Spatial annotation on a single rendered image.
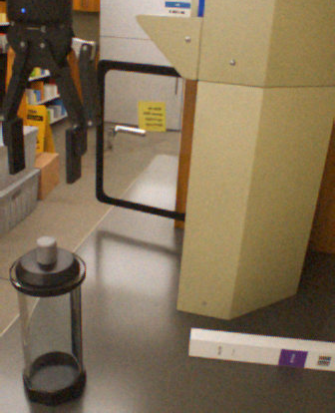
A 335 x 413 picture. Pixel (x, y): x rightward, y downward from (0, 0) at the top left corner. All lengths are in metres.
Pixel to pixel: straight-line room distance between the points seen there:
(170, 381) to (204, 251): 0.25
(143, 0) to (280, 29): 5.14
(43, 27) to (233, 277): 0.58
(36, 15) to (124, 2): 5.43
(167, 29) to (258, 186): 0.31
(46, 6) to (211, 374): 0.63
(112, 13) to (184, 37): 5.24
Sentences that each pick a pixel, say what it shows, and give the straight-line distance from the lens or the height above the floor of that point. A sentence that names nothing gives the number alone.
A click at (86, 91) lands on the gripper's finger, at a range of 0.53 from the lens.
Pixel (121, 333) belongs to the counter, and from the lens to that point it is 0.89.
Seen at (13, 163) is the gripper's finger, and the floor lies 1.32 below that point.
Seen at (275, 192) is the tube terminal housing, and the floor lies 1.21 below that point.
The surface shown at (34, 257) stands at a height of 1.18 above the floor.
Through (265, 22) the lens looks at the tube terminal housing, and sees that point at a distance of 0.75.
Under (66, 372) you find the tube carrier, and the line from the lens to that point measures 0.73.
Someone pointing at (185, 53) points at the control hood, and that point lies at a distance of 0.77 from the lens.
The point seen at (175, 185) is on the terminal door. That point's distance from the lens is 1.17.
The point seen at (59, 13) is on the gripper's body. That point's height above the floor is 1.51.
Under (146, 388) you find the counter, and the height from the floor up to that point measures 0.94.
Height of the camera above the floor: 1.52
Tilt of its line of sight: 23 degrees down
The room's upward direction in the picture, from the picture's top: 4 degrees clockwise
